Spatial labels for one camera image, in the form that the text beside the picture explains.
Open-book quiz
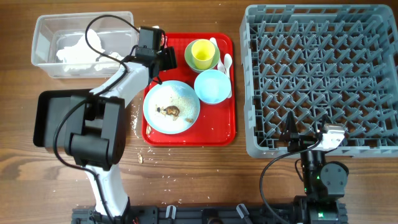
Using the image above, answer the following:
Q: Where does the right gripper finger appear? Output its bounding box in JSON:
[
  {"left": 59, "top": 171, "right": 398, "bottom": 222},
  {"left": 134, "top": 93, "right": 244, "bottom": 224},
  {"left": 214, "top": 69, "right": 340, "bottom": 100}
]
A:
[
  {"left": 321, "top": 114, "right": 332, "bottom": 128},
  {"left": 279, "top": 111, "right": 299, "bottom": 139}
]

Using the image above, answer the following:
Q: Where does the green bowl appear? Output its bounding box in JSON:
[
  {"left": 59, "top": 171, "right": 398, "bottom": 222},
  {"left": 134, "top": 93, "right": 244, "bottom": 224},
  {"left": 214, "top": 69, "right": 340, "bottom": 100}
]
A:
[{"left": 184, "top": 39, "right": 216, "bottom": 73}]

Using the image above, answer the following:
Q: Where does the yellow cup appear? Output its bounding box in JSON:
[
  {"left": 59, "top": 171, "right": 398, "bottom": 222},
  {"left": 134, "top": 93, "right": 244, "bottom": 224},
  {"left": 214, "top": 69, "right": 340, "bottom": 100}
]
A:
[{"left": 191, "top": 39, "right": 215, "bottom": 70}]

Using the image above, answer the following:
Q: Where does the small white napkin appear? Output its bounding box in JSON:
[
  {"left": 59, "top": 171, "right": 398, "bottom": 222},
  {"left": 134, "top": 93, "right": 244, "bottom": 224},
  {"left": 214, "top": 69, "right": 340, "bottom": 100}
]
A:
[{"left": 94, "top": 52, "right": 124, "bottom": 71}]

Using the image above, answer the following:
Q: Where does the light blue bowl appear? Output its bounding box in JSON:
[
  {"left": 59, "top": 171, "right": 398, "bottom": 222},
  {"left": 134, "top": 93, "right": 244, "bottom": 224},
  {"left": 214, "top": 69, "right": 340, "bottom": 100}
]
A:
[{"left": 194, "top": 70, "right": 232, "bottom": 105}]

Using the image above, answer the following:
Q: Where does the large white napkin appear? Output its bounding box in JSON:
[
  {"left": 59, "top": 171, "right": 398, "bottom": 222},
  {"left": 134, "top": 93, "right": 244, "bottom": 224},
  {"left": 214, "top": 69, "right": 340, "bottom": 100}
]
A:
[{"left": 56, "top": 29, "right": 107, "bottom": 72}]

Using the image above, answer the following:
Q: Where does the red snack wrapper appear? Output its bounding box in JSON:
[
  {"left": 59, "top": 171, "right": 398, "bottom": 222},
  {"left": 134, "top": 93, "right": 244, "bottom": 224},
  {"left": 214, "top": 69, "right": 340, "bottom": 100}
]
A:
[{"left": 162, "top": 35, "right": 168, "bottom": 48}]

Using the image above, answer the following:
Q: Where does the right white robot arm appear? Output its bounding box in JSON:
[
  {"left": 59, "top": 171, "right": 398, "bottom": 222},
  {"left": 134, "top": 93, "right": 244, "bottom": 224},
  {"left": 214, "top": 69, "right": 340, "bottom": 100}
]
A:
[{"left": 279, "top": 111, "right": 349, "bottom": 223}]

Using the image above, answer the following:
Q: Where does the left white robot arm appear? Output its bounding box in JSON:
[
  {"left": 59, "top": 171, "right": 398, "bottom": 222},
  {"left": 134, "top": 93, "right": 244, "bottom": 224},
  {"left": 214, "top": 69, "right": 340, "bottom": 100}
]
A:
[{"left": 53, "top": 27, "right": 177, "bottom": 223}]

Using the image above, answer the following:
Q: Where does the grey dishwasher rack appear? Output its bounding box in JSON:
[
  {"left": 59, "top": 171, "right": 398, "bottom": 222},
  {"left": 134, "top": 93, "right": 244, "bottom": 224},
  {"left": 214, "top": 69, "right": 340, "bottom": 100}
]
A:
[{"left": 239, "top": 4, "right": 397, "bottom": 158}]

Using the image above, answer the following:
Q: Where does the clear plastic waste bin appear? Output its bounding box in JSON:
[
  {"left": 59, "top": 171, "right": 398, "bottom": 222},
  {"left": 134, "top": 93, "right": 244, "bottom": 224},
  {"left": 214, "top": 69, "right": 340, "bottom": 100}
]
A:
[{"left": 31, "top": 11, "right": 139, "bottom": 78}]

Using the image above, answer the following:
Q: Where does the light blue plate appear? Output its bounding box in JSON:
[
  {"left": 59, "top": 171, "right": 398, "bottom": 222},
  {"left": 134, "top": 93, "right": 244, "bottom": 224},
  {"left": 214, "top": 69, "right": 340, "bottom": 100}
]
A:
[{"left": 143, "top": 80, "right": 200, "bottom": 134}]

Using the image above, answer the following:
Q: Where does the white plastic fork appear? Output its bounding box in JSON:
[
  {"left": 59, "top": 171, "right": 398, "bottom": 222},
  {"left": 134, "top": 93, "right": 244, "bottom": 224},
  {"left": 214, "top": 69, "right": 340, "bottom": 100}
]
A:
[{"left": 210, "top": 37, "right": 226, "bottom": 73}]

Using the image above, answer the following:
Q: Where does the red serving tray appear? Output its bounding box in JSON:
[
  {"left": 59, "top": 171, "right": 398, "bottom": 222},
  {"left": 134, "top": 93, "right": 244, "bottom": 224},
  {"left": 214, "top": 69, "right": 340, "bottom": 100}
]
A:
[{"left": 141, "top": 32, "right": 236, "bottom": 147}]

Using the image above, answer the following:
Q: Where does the white plastic spoon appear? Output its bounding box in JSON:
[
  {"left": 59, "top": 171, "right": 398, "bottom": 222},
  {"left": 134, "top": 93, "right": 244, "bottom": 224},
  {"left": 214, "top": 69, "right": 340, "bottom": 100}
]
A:
[{"left": 224, "top": 54, "right": 233, "bottom": 98}]

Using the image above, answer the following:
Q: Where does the food crumb on table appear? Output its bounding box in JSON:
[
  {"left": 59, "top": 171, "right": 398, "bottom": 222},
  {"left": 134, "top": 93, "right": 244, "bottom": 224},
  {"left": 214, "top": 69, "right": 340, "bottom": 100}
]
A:
[{"left": 138, "top": 154, "right": 144, "bottom": 164}]

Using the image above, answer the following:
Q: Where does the black rectangular tray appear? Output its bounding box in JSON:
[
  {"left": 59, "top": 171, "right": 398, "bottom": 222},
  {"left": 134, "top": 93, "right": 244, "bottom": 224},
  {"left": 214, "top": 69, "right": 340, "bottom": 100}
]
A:
[{"left": 32, "top": 89, "right": 124, "bottom": 148}]

